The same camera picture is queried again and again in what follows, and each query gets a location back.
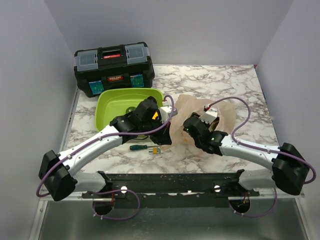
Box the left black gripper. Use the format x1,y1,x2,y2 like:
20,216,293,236
140,116,173,146

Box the translucent orange plastic bag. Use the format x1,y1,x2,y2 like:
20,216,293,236
161,94,236,151

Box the yellow fake mango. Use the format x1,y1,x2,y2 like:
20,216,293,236
151,111,160,121

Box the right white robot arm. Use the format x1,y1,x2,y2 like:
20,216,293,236
183,113,311,196

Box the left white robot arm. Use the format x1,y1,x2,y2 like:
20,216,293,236
36,96,175,202

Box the small yellow metal connector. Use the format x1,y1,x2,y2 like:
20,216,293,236
148,147,161,155

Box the green plastic basin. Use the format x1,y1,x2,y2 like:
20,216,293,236
95,88,164,132

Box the black plastic toolbox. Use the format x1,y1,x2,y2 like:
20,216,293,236
73,42,155,98

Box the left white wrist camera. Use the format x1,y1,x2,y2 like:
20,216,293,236
159,105,178,123

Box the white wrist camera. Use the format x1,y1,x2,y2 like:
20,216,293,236
159,105,178,123
199,105,218,124

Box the green handled screwdriver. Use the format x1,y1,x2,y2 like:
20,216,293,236
129,144,159,151

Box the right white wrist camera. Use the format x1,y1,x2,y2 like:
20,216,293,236
199,105,218,124

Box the black metal base rail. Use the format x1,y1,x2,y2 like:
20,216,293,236
82,170,260,209

